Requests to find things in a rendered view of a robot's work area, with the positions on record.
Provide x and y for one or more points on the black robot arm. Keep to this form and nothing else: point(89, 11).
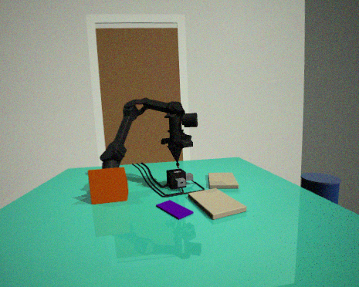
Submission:
point(115, 152)

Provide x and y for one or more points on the purple flat rectangular slab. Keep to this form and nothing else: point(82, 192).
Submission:
point(174, 209)

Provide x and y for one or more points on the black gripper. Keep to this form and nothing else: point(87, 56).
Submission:
point(175, 144)

